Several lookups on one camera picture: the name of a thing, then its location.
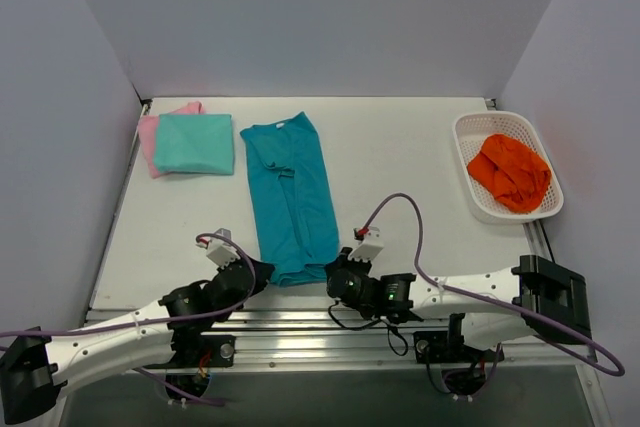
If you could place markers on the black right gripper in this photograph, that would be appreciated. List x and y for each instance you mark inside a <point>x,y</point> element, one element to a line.
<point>331,270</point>

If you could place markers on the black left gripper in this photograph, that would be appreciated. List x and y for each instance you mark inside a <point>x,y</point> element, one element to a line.
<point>255,272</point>

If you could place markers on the teal t-shirt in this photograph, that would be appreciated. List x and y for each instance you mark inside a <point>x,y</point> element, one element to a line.
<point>294,215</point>

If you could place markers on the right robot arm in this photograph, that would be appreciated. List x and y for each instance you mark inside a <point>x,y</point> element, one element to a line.
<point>537,297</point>

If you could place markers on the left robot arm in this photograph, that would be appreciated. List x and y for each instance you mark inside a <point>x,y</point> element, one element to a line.
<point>39,368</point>

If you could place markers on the folded mint t-shirt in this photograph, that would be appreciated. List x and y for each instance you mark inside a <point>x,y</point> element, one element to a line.
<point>195,144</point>

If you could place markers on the folded pink t-shirt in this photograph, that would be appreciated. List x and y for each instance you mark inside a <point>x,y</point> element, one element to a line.
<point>147,128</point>

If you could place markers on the white perforated plastic basket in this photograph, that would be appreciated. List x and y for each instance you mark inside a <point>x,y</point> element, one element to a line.
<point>469,133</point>

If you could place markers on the orange t-shirt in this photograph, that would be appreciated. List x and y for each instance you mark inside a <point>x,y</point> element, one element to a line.
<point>514,175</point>

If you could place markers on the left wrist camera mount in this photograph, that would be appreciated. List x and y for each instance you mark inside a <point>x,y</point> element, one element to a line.
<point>217,249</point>

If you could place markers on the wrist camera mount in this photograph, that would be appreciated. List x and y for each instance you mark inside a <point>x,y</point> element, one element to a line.
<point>369,244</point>
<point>217,249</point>

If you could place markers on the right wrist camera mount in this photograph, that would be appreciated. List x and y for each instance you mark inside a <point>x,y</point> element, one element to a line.
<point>369,244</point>

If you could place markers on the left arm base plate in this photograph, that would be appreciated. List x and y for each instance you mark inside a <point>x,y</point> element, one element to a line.
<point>203,351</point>

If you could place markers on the aluminium rail frame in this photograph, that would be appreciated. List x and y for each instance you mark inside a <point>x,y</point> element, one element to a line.
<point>284,329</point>

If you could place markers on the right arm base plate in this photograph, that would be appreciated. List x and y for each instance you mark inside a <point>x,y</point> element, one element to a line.
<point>434,347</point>

